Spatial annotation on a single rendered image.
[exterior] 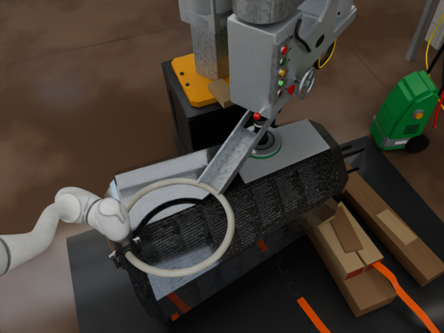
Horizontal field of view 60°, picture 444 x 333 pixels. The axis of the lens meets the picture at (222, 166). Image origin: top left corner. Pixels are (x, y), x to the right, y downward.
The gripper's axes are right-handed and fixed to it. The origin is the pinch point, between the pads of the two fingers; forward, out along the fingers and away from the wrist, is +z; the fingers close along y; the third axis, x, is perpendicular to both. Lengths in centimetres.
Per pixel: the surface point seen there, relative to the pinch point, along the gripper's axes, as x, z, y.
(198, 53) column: 88, -15, 100
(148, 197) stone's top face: 24.9, 0.5, 23.5
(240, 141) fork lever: 14, -16, 70
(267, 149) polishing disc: 9, -6, 84
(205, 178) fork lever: 11.0, -9.2, 46.7
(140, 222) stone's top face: 15.7, 1.2, 13.3
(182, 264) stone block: -5.0, 17.7, 20.0
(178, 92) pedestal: 89, 7, 83
